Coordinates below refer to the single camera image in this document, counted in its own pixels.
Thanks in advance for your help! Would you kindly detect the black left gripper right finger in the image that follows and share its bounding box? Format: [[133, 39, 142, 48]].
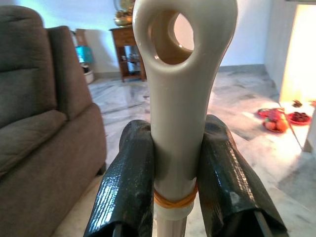
[[197, 115, 290, 237]]

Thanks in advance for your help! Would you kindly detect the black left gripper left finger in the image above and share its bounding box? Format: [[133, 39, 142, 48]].
[[83, 119, 156, 237]]

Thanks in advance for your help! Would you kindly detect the cream broom with purple bristles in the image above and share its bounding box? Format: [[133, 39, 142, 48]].
[[132, 0, 238, 237]]

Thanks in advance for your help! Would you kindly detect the orange rubber band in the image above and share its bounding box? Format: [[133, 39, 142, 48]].
[[154, 184, 198, 208]]

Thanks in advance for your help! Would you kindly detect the red plate of oranges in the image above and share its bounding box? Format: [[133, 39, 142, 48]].
[[262, 115, 290, 134]]

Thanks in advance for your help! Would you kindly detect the flat red plate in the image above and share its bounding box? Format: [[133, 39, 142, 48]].
[[256, 108, 285, 119]]

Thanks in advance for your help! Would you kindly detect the red plate with dark items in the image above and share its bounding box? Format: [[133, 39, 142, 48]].
[[287, 111, 312, 126]]

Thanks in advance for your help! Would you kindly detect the brown fabric sofa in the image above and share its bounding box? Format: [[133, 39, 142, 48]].
[[0, 5, 107, 237]]

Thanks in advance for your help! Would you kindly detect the wooden side table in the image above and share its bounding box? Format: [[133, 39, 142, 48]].
[[109, 25, 148, 82]]

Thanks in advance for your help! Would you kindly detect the brass ornament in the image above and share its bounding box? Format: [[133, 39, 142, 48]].
[[113, 0, 135, 27]]

